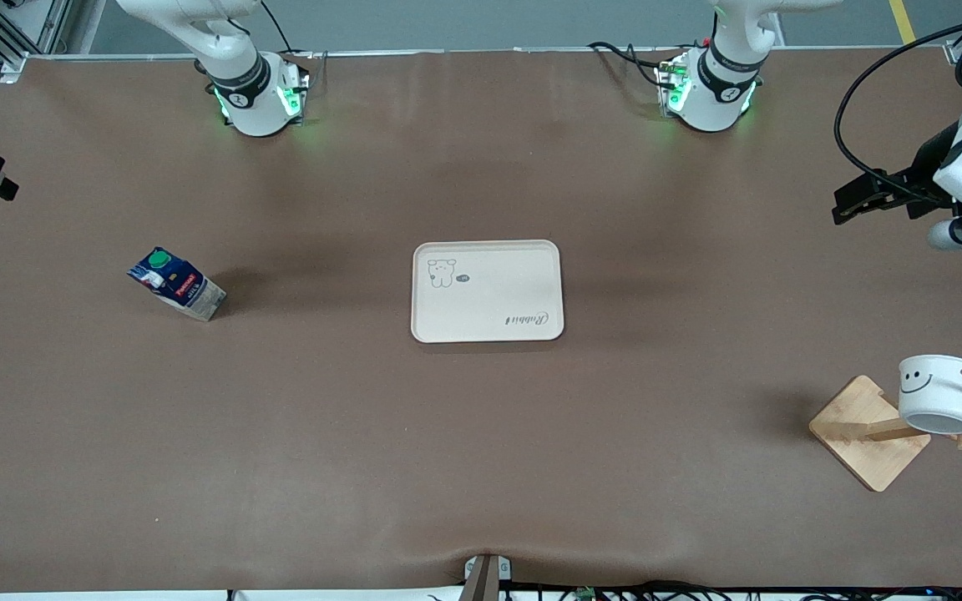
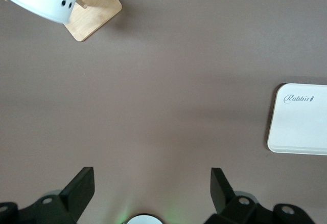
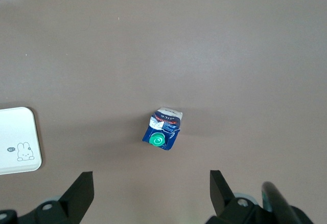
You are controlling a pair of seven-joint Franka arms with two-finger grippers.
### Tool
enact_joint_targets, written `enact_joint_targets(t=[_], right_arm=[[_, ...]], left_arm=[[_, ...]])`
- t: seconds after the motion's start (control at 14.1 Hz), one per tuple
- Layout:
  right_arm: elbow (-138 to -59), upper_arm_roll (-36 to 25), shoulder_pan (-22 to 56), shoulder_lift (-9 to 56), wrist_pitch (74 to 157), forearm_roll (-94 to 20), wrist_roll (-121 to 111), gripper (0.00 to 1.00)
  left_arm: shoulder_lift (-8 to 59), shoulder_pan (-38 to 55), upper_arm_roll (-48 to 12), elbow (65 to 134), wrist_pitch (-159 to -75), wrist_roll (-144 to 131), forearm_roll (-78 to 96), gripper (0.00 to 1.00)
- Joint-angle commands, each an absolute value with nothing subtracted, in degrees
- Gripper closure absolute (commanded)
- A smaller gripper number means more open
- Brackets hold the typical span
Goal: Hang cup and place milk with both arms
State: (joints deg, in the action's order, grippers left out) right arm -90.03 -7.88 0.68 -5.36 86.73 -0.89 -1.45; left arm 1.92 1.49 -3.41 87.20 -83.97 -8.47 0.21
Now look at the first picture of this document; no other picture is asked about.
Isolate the blue milk carton green cap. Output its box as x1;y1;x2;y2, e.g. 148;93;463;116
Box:
127;247;228;323

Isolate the white smiley cup black handle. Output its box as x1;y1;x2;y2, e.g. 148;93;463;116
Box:
897;355;962;437

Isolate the wooden cup rack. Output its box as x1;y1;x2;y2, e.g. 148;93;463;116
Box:
808;369;962;492

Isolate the beige plastic tray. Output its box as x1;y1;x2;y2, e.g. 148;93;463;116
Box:
411;240;566;344

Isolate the long black left arm cable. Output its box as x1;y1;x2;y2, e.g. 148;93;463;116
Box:
834;7;962;205

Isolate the black left base cable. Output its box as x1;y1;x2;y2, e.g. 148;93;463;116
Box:
587;40;667;89

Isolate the black base cable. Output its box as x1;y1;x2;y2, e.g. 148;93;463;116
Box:
587;40;667;89
258;0;328;84

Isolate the black right base cable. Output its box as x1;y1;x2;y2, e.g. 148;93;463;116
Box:
258;0;328;84

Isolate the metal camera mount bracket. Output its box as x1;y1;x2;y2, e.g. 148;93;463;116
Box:
463;553;514;601

